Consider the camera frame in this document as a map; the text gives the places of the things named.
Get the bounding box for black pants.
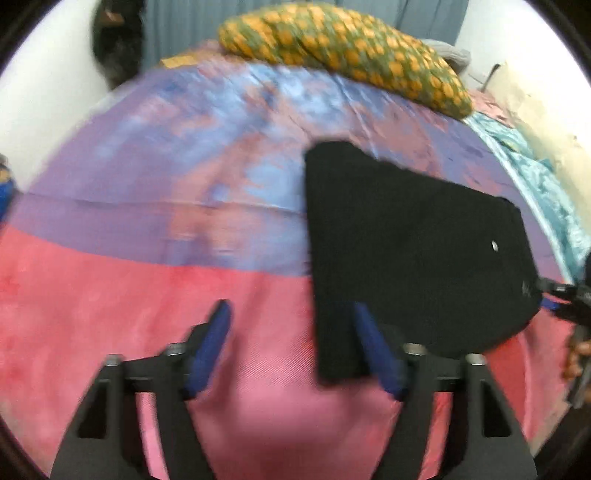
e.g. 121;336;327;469
304;141;543;386

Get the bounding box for person's right hand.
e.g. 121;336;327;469
561;325;591;381

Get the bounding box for teal patterned cloth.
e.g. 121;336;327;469
464;113;591;282

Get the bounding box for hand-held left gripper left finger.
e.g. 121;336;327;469
48;299;232;480

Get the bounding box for grey blue curtain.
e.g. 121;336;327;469
141;0;467;70

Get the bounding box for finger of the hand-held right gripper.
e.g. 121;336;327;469
539;298;591;328
537;276;591;302

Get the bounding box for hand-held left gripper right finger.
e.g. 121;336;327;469
353;302;539;480

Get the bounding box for dark hanging bag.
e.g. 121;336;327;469
91;0;146;90

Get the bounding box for beige board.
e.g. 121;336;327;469
489;60;591;185

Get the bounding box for grey cloth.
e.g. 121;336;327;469
422;39;472;75

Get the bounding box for blue object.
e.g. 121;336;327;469
0;157;19;222

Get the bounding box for pink and purple printed bedsheet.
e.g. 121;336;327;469
0;39;583;480

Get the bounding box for orange and green patterned pillow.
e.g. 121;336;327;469
218;4;474;121

